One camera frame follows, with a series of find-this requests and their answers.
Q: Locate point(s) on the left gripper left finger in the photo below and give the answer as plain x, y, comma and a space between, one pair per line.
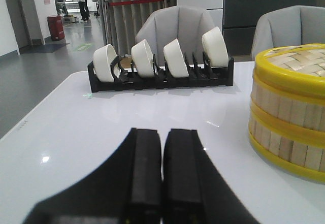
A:
126, 188

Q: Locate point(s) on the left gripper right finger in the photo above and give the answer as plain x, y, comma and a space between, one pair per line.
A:
193, 189

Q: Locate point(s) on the bamboo steamer drawer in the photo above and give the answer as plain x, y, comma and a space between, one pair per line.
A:
299, 158
290, 115

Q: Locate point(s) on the woven bamboo steamer lid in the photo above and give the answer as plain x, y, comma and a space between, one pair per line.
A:
295, 69

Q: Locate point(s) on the black dish rack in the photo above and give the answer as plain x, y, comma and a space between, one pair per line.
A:
198, 77

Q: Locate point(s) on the white bowl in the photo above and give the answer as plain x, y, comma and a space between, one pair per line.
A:
142, 56
175, 60
215, 48
102, 59

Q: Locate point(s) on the left grey chair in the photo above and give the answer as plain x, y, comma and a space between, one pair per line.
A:
184, 23

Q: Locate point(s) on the grey chair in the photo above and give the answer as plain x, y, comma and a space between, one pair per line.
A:
291, 26
184, 23

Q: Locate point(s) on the red bin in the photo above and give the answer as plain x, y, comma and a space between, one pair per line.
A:
55, 27

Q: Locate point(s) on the red barrier tape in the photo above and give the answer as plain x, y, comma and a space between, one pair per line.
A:
133, 2

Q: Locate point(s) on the dark kitchen counter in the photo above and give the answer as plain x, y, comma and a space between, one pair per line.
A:
240, 18

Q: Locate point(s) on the right grey chair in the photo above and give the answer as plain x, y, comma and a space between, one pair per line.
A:
291, 26

